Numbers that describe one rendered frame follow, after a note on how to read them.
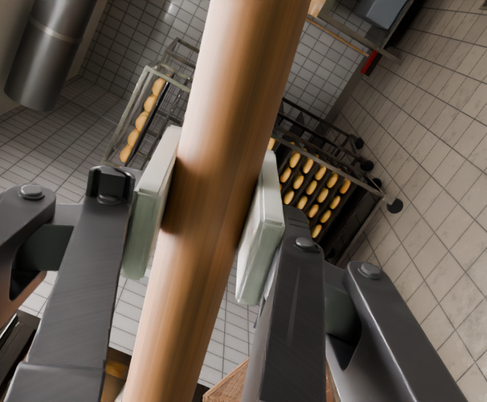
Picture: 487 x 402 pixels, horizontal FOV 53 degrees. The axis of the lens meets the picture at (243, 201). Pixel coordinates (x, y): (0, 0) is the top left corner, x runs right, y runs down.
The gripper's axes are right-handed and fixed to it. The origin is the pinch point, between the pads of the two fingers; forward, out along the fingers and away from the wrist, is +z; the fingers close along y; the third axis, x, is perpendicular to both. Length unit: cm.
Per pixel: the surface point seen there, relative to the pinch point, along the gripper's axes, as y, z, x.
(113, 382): -15, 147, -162
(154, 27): -79, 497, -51
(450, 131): 141, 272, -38
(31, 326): -53, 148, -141
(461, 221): 134, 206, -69
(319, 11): 64, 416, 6
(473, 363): 126, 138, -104
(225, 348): 35, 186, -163
